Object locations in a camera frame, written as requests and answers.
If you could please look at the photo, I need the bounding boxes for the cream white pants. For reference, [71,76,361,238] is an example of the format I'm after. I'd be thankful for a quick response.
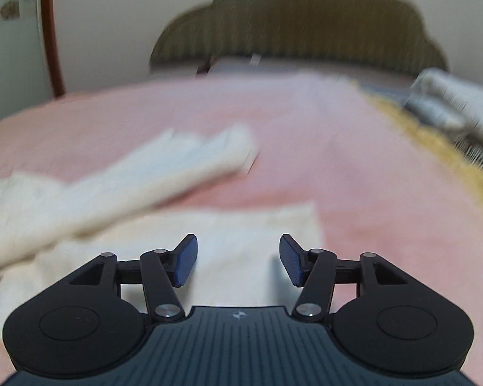
[0,126,322,328]

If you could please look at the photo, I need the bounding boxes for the pink floral bed sheet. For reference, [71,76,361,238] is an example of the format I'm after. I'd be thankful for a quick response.
[0,73,483,385]

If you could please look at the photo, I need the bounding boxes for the yellow patterned cloth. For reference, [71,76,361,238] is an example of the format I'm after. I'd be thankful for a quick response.
[360,91,483,208]

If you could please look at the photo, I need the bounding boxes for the striped grey pillow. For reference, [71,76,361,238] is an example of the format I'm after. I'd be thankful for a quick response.
[207,55,415,89]

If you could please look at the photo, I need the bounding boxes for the grey white folded blanket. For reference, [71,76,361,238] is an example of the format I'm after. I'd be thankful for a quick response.
[407,68,483,145]

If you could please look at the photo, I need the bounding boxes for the green upholstered headboard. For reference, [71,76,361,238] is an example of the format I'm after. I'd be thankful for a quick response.
[150,0,449,76]

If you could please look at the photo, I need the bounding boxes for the brown wooden door frame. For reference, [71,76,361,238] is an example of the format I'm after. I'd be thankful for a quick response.
[39,0,66,98]

